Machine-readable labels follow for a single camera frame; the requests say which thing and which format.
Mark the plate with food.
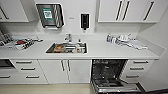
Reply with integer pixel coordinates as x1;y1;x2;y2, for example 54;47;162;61
54;44;65;53

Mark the white cup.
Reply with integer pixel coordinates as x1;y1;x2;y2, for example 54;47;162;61
75;44;85;54

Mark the steel sink basin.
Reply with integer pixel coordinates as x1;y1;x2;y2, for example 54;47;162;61
45;41;89;55

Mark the black soap dispenser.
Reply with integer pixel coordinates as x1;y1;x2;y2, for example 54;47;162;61
80;12;90;31

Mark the stack of white dishes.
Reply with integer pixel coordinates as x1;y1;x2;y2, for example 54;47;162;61
116;33;131;46

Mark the blue white soap bottle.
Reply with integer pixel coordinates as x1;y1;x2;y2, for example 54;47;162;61
106;33;113;43

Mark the chrome faucet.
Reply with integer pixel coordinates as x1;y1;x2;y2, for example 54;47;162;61
64;32;73;43

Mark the wire dish rack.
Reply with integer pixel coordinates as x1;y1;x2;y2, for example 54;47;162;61
0;31;44;51

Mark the white sink cabinet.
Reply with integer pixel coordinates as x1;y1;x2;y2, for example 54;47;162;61
37;58;93;85

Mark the black built-in microwave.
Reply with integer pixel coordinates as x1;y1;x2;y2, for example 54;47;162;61
0;59;16;70

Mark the steel paper towel dispenser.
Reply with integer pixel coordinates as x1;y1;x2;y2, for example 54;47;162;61
35;3;66;30

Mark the dark dishwasher rack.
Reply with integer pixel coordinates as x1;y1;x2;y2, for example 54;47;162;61
92;61;127;88

